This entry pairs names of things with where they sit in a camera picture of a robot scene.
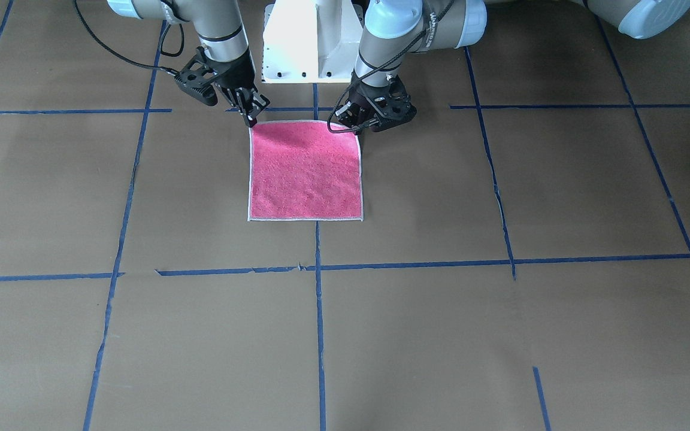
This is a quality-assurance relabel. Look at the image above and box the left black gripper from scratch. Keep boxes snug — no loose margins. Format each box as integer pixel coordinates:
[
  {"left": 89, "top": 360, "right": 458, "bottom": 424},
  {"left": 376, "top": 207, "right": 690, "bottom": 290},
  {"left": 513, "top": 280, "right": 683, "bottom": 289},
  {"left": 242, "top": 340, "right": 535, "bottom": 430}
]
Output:
[{"left": 332, "top": 77, "right": 405, "bottom": 133}]

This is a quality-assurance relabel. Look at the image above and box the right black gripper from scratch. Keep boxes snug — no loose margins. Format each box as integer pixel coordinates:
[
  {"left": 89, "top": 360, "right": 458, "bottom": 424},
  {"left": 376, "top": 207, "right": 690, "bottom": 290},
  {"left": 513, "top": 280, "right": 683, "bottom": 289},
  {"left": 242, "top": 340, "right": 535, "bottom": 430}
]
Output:
[{"left": 210, "top": 51, "right": 270, "bottom": 128}]

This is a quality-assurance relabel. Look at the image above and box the pink towel grey back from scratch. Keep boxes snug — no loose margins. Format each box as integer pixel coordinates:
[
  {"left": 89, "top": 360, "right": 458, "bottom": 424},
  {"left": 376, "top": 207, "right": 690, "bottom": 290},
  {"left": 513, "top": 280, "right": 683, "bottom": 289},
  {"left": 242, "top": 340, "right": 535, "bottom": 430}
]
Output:
[{"left": 247, "top": 120, "right": 364, "bottom": 221}]

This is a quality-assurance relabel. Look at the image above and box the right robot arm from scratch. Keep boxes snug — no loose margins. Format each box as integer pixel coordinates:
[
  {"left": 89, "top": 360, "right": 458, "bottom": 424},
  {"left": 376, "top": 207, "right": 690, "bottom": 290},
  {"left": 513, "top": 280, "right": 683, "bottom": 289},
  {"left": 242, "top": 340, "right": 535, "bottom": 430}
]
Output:
[{"left": 108, "top": 1, "right": 270, "bottom": 128}]

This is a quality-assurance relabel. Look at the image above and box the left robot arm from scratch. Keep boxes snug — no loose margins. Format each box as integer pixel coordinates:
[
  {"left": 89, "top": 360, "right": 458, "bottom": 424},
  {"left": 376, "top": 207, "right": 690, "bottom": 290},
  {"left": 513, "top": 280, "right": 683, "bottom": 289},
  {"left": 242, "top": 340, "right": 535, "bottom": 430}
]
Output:
[{"left": 326, "top": 1, "right": 690, "bottom": 135}]

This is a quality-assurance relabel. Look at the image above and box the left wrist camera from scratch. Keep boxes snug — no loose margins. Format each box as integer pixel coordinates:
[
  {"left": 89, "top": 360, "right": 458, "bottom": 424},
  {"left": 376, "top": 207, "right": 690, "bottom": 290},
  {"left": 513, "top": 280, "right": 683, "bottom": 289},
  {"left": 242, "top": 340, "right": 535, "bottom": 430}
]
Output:
[{"left": 367, "top": 90, "right": 418, "bottom": 133}]

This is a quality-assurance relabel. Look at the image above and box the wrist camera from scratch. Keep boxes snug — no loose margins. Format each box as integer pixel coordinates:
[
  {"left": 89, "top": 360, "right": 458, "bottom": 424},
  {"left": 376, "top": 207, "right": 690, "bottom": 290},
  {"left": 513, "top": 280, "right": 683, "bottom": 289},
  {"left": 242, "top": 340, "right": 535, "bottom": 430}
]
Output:
[
  {"left": 367, "top": 90, "right": 418, "bottom": 133},
  {"left": 174, "top": 46, "right": 219, "bottom": 107}
]

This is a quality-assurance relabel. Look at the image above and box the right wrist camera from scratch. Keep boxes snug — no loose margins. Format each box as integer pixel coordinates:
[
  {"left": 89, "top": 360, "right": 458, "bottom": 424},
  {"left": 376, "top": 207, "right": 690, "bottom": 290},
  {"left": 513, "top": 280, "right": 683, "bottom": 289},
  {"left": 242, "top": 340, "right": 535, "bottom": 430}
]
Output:
[{"left": 174, "top": 46, "right": 219, "bottom": 107}]

